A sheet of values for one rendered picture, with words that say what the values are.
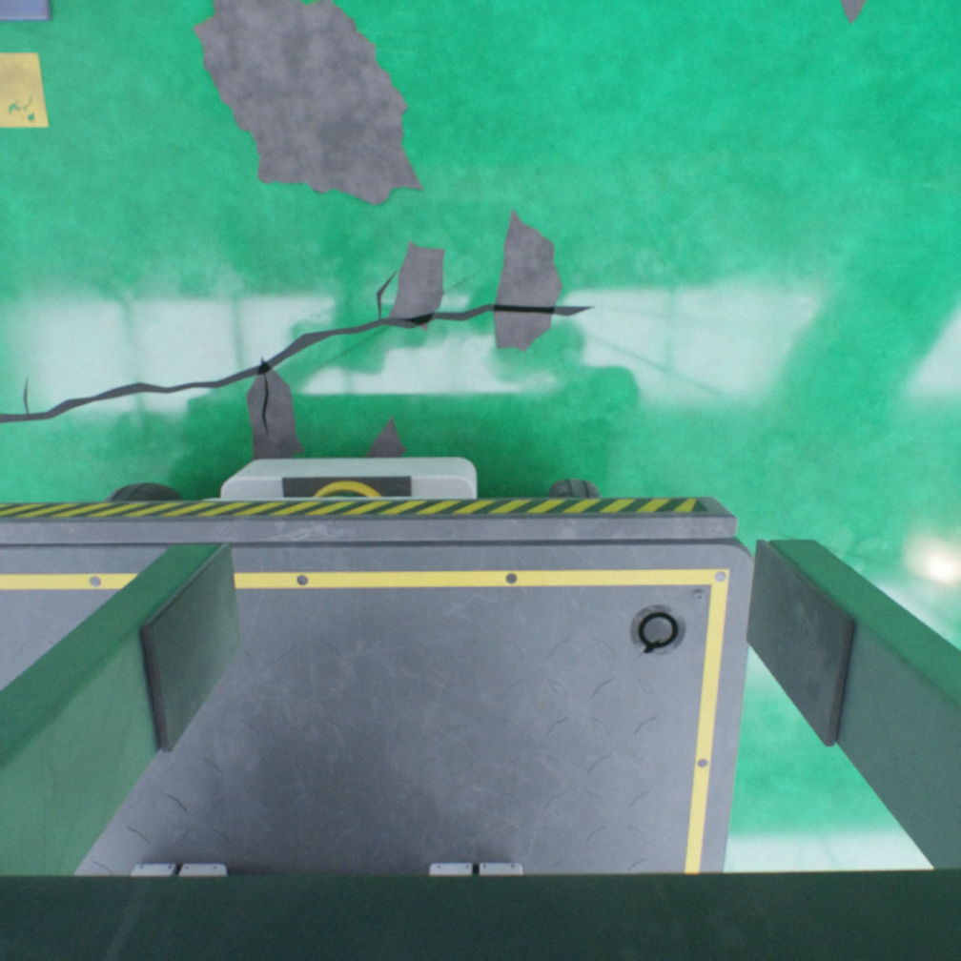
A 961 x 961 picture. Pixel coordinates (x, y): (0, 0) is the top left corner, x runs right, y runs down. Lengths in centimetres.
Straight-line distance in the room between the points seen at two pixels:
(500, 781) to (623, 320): 51
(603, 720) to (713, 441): 40
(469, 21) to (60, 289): 54
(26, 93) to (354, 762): 76
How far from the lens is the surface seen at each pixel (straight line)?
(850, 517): 97
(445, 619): 55
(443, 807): 65
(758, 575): 17
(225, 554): 16
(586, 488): 74
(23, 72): 97
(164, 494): 84
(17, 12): 97
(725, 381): 86
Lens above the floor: 81
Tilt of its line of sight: 74 degrees down
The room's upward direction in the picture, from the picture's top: 180 degrees counter-clockwise
